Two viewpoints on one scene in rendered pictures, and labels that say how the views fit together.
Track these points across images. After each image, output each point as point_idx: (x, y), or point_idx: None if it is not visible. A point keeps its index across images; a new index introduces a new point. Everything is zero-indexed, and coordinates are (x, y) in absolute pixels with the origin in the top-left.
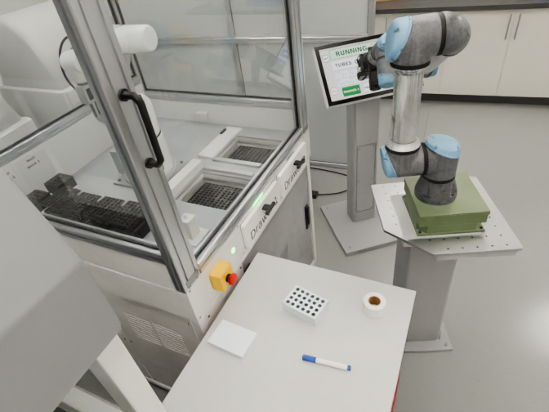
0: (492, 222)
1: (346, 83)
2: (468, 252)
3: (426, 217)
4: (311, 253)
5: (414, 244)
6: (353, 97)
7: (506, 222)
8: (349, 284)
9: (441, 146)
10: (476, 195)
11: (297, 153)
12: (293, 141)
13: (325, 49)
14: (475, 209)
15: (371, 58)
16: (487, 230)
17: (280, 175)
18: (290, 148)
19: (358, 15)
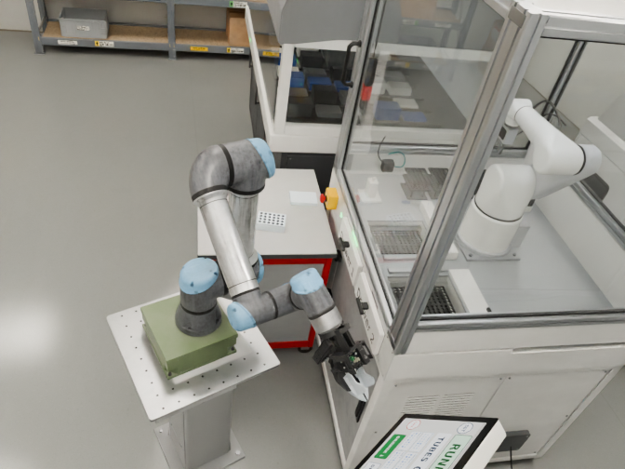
0: (133, 340)
1: (404, 443)
2: (158, 299)
3: None
4: (348, 452)
5: None
6: (380, 445)
7: (118, 344)
8: None
9: (199, 259)
10: (153, 324)
11: (372, 311)
12: (380, 301)
13: (479, 432)
14: (155, 305)
15: (331, 310)
16: (139, 328)
17: (361, 273)
18: (378, 298)
19: None
